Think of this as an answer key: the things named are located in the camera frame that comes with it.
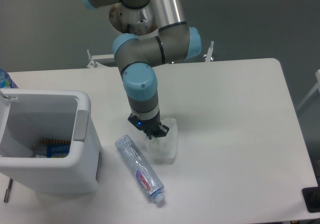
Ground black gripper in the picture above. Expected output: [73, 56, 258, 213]
[128, 113, 170, 139]

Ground white trash can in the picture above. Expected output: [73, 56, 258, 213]
[0, 88, 103, 194]

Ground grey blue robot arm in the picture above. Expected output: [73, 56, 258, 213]
[83, 0, 202, 138]

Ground clear plastic water bottle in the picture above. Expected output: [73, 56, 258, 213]
[115, 135, 166, 206]

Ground blue bottle at edge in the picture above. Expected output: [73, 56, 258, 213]
[0, 69, 18, 88]

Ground blue trash inside can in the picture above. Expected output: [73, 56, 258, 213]
[33, 139, 71, 158]

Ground black object at table corner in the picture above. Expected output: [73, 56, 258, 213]
[302, 187, 320, 213]

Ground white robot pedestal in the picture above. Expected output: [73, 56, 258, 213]
[109, 3, 158, 36]

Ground dark metal tool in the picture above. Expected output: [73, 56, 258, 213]
[3, 178, 14, 203]

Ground white frame at right edge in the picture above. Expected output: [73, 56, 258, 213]
[296, 69, 320, 116]

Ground clear plastic wrapper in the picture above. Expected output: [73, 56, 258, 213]
[144, 118, 178, 165]

